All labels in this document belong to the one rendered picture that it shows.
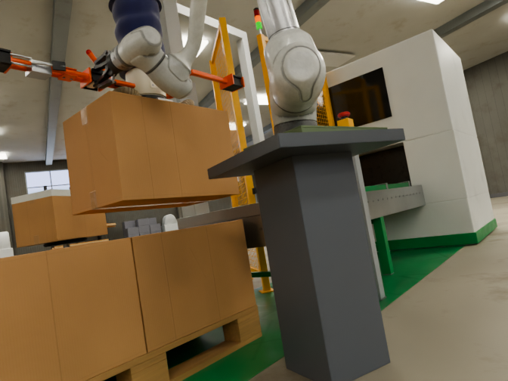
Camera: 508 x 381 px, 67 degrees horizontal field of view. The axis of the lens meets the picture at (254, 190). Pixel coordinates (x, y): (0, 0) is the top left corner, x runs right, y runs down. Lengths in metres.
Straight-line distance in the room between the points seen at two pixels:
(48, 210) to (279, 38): 2.56
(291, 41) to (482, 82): 12.48
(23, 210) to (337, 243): 2.76
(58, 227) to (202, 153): 1.88
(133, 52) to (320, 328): 1.09
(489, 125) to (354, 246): 12.16
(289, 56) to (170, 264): 0.86
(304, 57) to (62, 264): 0.93
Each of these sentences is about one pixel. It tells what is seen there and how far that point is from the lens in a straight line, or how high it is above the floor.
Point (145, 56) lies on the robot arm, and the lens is 1.45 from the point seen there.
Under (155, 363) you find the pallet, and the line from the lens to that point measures 1.50.
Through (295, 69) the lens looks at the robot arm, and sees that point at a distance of 1.11.
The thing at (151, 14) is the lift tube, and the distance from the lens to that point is 1.95.
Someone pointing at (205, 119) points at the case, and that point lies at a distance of 1.75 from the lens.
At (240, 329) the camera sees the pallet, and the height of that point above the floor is 0.07.
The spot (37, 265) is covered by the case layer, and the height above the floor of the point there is 0.51.
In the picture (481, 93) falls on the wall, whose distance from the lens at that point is 13.52.
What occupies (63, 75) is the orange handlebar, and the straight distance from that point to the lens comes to 1.68.
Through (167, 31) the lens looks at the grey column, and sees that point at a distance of 3.56.
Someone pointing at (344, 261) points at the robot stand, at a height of 0.36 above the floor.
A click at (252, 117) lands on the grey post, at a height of 1.95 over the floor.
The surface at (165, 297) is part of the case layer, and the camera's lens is 1.49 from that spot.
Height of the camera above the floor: 0.53
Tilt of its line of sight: 4 degrees up
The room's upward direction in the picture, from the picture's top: 9 degrees counter-clockwise
